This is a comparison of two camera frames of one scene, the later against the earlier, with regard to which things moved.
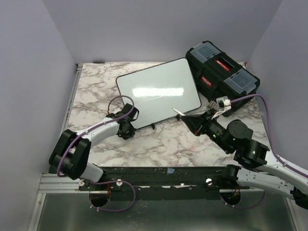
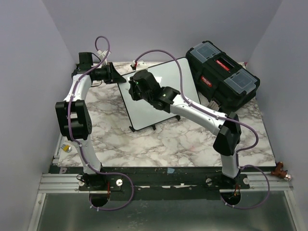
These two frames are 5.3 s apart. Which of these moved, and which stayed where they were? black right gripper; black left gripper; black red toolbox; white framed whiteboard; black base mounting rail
Moved: black left gripper; black right gripper
Stayed: white framed whiteboard; black red toolbox; black base mounting rail
